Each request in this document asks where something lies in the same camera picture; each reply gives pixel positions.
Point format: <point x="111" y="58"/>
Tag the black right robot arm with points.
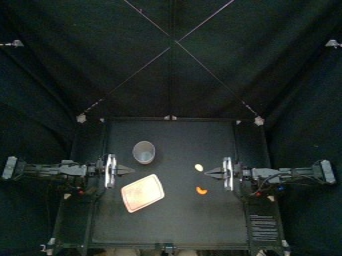
<point x="289" y="172"/>

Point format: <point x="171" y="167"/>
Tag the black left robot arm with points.
<point x="48" y="169"/>

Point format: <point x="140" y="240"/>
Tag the yellow chip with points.
<point x="199" y="167"/>

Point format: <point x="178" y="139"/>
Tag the orange curved chip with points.
<point x="202" y="191"/>

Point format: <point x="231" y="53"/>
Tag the grey bowl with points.
<point x="143" y="152"/>

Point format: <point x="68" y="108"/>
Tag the pink rectangular tray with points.
<point x="142" y="193"/>

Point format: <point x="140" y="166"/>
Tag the white text label sticker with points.
<point x="263" y="228"/>

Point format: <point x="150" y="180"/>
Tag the silver frame corner bracket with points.
<point x="331" y="43"/>
<point x="259" y="120"/>
<point x="15" y="43"/>
<point x="80" y="118"/>

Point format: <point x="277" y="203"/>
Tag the silver frame middle bracket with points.
<point x="170" y="117"/>

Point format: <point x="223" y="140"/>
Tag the silver table edge bracket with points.
<point x="48" y="245"/>
<point x="168" y="248"/>
<point x="285" y="247"/>

